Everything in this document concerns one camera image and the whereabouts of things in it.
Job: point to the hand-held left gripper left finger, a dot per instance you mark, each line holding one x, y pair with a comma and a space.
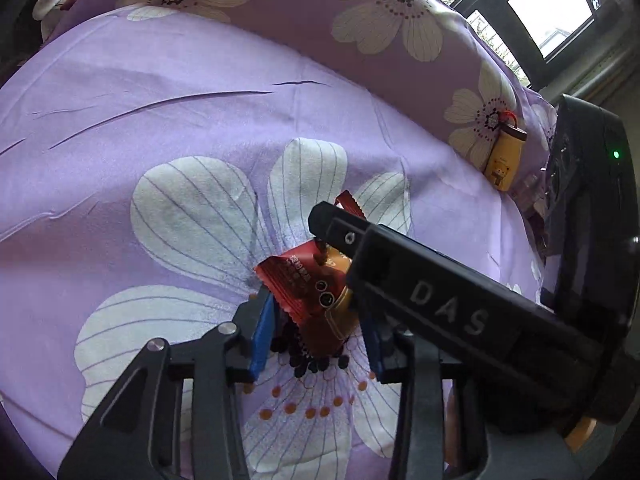
262, 335

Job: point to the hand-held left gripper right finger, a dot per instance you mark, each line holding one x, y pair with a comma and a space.
375, 355

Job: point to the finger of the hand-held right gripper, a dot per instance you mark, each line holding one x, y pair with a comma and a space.
337, 230

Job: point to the red panda snack packet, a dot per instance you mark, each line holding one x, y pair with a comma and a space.
305, 285

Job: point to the yellow bear print bottle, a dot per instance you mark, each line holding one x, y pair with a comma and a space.
505, 160

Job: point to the purple flowered bedsheet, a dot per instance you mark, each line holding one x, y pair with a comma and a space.
150, 110

